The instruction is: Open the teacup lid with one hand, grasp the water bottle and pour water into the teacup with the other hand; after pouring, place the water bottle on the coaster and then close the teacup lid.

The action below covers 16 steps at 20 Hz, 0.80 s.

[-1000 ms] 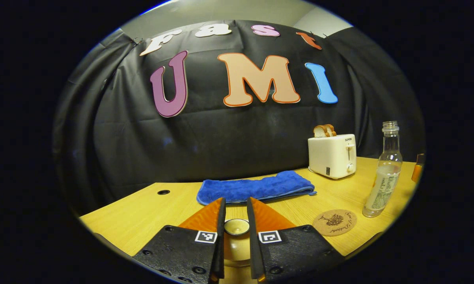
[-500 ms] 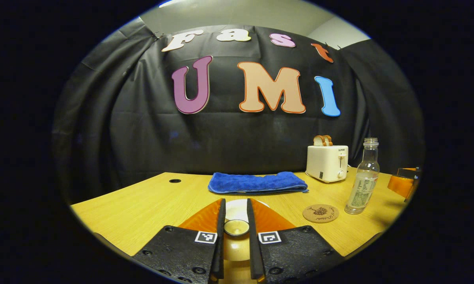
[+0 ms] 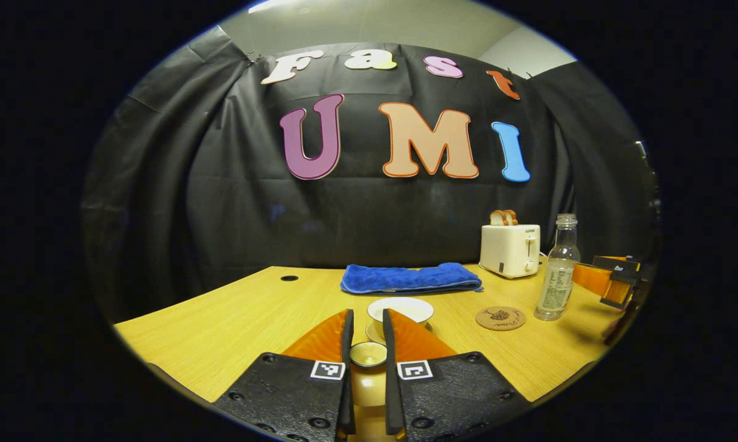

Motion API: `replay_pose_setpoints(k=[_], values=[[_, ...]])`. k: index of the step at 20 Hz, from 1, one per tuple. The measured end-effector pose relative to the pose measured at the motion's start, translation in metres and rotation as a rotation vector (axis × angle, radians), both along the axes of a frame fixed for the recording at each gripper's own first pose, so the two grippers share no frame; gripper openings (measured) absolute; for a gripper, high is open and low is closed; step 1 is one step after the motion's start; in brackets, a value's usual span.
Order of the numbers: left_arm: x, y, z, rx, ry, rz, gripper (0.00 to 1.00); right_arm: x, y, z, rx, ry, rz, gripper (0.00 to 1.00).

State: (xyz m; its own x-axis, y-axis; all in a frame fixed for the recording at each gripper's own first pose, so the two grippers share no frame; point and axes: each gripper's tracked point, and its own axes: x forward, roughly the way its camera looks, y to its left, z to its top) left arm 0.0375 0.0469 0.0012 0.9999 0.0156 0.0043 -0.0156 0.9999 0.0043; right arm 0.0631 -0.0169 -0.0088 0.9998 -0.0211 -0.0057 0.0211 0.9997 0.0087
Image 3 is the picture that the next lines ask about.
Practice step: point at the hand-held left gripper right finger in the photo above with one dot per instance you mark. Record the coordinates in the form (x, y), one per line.
(390, 399)

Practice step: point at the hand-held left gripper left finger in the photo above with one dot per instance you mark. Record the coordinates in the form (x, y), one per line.
(349, 399)

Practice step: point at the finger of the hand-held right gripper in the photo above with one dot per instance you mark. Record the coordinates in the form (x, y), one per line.
(617, 264)
(624, 277)

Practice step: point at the clear water bottle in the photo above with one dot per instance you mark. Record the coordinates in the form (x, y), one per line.
(556, 288)

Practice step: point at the beige teacup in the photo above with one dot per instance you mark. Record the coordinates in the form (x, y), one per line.
(406, 308)

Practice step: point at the round cork coaster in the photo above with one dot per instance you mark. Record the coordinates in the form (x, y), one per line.
(501, 318)

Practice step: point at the beige saucer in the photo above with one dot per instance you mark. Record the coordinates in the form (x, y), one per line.
(374, 334)

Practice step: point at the white toaster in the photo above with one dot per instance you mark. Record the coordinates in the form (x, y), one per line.
(507, 248)

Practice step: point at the toast slice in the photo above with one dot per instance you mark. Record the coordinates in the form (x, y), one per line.
(497, 218)
(512, 217)

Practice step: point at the blue towel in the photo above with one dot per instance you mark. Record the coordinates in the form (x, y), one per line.
(412, 277)

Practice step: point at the black backdrop cloth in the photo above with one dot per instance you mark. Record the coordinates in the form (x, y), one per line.
(252, 202)

